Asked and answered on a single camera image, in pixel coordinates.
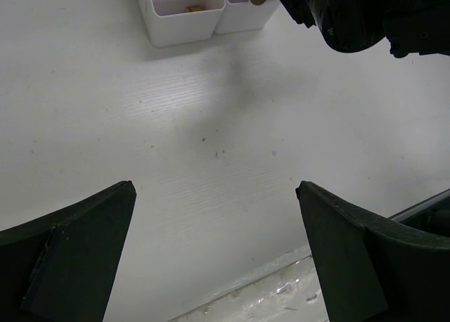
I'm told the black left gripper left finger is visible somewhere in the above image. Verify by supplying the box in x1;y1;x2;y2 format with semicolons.
1;181;136;321

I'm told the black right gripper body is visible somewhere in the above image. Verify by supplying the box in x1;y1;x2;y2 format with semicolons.
280;0;387;53

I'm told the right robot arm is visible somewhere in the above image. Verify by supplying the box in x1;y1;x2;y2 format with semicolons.
280;0;449;58

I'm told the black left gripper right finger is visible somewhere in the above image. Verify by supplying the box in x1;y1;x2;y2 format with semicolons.
297;181;449;321

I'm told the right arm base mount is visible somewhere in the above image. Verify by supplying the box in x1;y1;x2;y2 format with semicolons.
389;189;450;237

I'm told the left white compartment organizer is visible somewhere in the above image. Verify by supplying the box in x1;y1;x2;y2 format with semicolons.
137;0;225;47

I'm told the right white compartment organizer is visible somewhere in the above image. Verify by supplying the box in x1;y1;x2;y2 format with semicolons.
214;0;280;34

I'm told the white compartment organizer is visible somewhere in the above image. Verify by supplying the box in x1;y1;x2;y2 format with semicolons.
214;0;280;34
137;0;225;47

